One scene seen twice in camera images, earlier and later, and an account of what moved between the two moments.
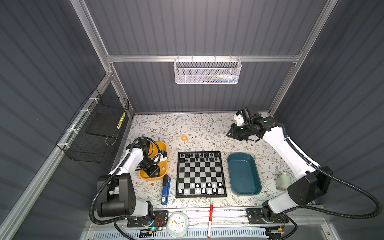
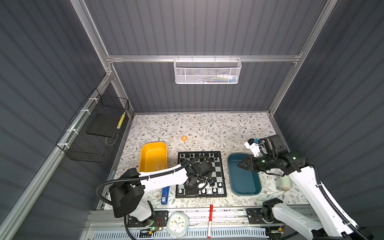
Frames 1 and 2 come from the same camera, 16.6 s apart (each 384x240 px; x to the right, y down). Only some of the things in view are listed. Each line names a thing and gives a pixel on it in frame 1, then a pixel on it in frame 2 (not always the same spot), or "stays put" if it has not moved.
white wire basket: (203, 71) stays put
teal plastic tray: (244, 177) stays put
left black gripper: (151, 173) → (190, 192)
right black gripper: (232, 134) → (248, 163)
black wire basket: (90, 135) stays put
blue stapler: (166, 190) stays put
